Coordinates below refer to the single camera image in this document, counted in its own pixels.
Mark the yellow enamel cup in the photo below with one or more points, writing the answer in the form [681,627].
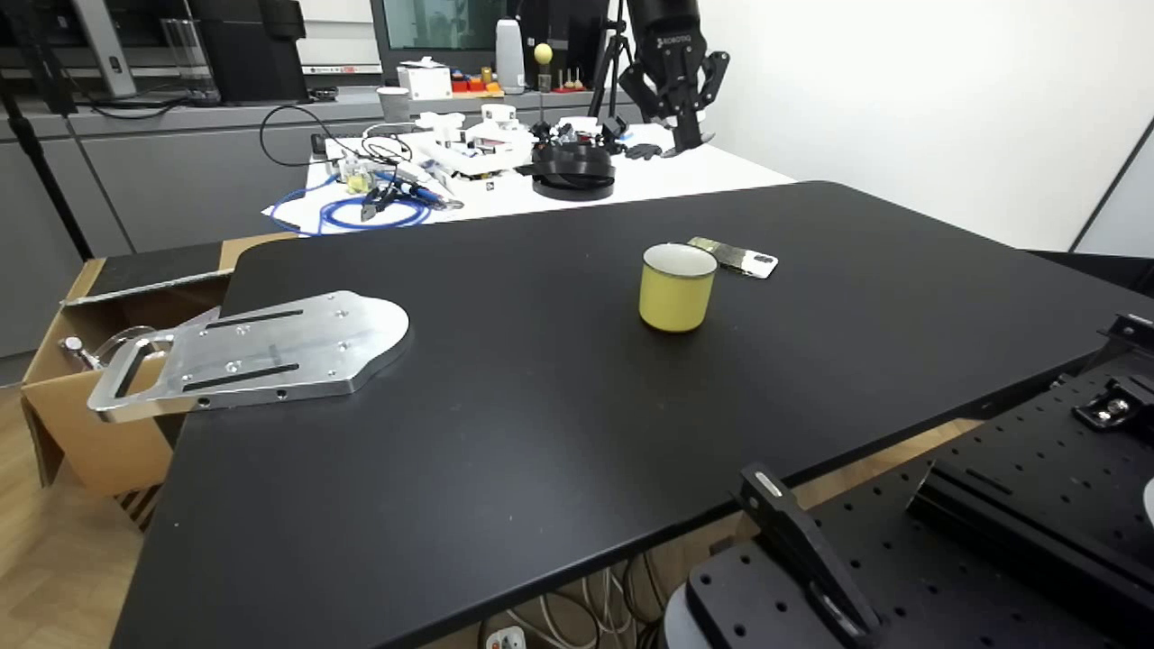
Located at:
[675,287]

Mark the black headset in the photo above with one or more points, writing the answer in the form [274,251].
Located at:
[575,163]

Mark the white table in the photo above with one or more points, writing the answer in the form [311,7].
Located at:
[673,174]

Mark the white electronics pile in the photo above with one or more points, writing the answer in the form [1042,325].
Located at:
[462,144]

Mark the red small objects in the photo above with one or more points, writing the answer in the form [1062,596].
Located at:
[471,84]

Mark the yellow ball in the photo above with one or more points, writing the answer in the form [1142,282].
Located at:
[541,55]

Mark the white cylinder speaker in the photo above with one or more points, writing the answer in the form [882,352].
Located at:
[511,55]

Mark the small white box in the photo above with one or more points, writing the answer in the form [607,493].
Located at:
[422,82]

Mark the white power strip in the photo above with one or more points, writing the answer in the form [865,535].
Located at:
[506,638]

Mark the silver metal mounting plate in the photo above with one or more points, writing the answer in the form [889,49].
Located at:
[258,352]

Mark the black table clamp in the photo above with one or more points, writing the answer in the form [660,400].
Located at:
[801,556]

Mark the dark glass window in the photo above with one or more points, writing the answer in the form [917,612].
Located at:
[446,28]

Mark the black computer monitor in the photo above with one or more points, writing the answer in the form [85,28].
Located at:
[248,46]

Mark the black perforated breadboard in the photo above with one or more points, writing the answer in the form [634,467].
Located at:
[940,563]

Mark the large brown cardboard box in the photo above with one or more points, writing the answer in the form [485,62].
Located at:
[102,385]

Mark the thin black tripod stand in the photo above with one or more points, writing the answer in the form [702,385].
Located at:
[36,130]

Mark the black camera tripod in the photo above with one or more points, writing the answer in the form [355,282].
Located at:
[668,58]

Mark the black rail on breadboard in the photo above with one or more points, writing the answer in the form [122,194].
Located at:
[1031,535]

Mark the black metal bracket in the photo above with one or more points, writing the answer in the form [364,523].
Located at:
[1121,385]

